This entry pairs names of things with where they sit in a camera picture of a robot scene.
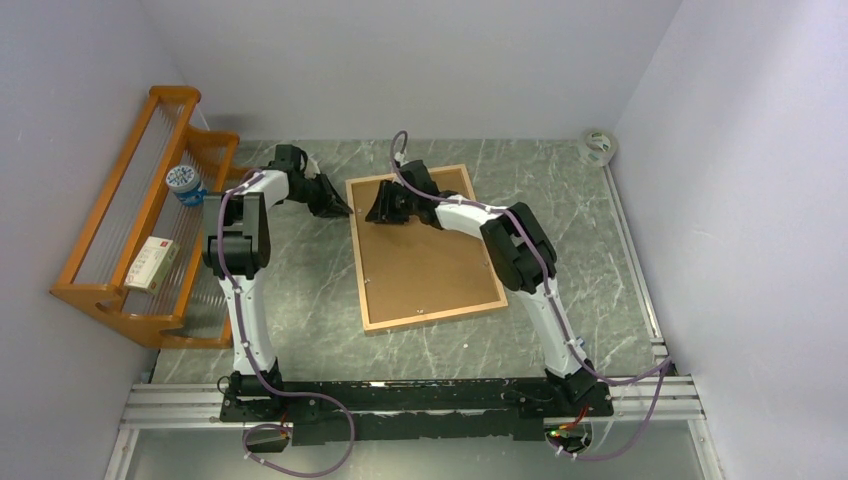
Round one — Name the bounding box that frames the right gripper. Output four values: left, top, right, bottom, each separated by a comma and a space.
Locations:
366, 180, 419, 225

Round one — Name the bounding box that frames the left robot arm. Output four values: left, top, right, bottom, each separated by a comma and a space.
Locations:
201, 144, 352, 420

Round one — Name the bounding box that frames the small white green box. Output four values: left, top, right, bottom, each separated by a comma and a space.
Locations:
123, 236, 180, 295

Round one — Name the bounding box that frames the blue white round can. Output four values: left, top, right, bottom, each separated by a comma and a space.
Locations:
165, 164, 207, 207

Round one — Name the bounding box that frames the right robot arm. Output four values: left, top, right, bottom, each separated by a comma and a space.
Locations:
366, 160, 607, 415

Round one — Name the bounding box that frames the brown backing board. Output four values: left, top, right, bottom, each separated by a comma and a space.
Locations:
351, 170, 502, 327

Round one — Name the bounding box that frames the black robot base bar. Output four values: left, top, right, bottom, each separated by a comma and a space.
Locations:
219, 377, 614, 446

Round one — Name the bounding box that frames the aluminium rail frame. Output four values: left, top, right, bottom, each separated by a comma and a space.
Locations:
106, 161, 722, 479

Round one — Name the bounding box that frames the light wooden picture frame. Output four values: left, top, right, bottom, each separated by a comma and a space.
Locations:
344, 164, 510, 336

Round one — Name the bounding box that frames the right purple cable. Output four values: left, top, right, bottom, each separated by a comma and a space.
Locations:
389, 129, 677, 463

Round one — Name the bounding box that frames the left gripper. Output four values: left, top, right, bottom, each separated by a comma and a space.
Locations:
291, 172, 354, 219

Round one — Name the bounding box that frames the orange wooden rack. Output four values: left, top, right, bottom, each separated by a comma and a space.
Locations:
50, 86, 247, 349

